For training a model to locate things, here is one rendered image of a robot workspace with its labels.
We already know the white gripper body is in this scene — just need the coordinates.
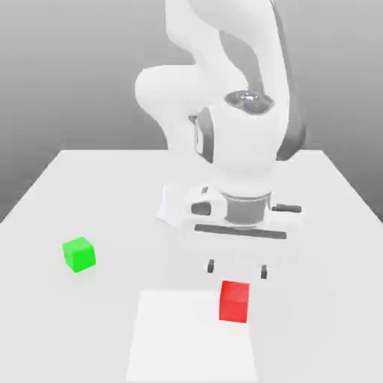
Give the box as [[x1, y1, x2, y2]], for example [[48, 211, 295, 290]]
[[191, 222, 290, 260]]

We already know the small green cube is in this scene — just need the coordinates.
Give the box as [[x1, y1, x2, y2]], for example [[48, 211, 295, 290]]
[[61, 236, 97, 274]]

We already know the small red cube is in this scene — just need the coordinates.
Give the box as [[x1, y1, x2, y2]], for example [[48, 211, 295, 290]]
[[218, 280, 251, 325]]

